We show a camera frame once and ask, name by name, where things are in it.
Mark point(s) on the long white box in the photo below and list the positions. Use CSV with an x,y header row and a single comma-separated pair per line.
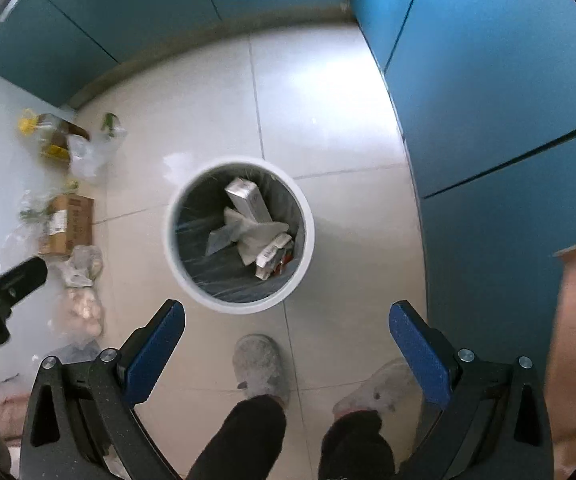
x,y
248,199

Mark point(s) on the crumpled white plastic bag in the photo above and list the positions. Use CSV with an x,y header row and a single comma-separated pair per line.
x,y
83,262

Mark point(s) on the clear bag with vegetables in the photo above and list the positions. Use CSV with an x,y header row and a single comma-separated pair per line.
x,y
88,157

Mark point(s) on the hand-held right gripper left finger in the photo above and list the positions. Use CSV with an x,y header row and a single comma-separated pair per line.
x,y
154,355

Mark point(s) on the person's left leg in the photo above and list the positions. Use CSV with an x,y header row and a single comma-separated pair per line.
x,y
243,435

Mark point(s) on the grey fuzzy slipper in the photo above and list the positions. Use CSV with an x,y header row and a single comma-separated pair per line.
x,y
378,390
260,365

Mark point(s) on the person's leg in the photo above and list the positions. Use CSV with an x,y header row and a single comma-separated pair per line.
x,y
353,450
243,435

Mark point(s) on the brown cardboard box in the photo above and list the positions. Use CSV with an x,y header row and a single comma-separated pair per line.
x,y
68,222

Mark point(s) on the white round trash bin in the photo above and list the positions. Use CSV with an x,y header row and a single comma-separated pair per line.
x,y
218,280

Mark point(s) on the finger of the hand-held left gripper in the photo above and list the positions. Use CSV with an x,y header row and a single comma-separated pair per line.
x,y
23,277

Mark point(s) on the clear bag of potatoes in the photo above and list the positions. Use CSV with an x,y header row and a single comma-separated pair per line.
x,y
80,310

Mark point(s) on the white tissue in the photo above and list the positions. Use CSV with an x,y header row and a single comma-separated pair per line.
x,y
255,237

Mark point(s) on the blue base cabinet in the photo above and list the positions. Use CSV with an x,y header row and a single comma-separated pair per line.
x,y
493,110
143,10

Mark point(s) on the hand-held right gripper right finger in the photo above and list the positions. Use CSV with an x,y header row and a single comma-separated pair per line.
x,y
420,355

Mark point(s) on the white green yellow carton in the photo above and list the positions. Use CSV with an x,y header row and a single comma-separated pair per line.
x,y
270,255

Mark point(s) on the person's right leg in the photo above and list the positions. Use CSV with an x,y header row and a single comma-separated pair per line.
x,y
353,450

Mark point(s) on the oil bottle with yellow cap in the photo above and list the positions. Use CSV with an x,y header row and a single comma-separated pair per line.
x,y
53,135

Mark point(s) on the clear bag with greens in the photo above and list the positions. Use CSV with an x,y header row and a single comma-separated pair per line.
x,y
33,210

